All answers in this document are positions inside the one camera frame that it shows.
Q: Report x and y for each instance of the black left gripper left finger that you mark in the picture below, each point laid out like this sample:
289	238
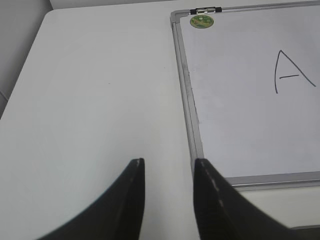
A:
116	215

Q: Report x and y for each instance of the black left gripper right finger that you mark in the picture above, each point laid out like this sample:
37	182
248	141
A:
222	213

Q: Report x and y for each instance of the round green magnet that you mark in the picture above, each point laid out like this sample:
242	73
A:
201	21

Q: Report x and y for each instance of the white board with aluminium frame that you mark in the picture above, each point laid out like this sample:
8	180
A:
250	87

